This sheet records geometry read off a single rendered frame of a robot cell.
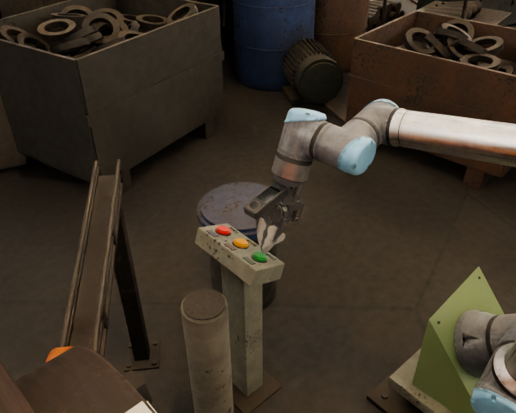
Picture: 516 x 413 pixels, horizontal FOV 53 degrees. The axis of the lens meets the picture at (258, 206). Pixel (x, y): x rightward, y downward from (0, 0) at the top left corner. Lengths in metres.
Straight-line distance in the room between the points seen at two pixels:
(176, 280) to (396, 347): 0.90
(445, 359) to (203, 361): 0.67
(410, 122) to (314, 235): 1.27
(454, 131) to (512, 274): 1.32
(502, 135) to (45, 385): 0.99
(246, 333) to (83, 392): 1.27
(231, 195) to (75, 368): 1.60
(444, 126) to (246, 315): 0.74
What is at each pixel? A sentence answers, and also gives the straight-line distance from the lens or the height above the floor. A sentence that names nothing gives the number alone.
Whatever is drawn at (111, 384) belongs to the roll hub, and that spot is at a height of 1.25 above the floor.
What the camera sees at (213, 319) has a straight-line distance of 1.32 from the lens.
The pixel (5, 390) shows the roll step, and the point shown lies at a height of 1.28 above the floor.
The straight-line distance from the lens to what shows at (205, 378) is 1.49.
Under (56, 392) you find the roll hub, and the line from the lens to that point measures 0.31.
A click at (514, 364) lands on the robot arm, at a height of 0.54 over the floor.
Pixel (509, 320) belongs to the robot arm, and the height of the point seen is 0.44.
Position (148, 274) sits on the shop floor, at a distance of 2.24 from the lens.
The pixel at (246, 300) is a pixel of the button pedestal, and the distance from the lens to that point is 1.46.
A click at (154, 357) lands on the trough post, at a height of 0.01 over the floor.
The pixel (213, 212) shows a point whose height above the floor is 0.43.
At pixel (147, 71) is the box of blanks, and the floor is 0.56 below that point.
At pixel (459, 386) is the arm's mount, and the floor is 0.24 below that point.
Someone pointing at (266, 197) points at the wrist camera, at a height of 0.78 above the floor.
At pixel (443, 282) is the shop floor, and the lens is 2.28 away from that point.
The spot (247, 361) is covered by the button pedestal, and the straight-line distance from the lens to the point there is 1.65.
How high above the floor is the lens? 1.49
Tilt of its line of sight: 35 degrees down
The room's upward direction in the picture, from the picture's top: straight up
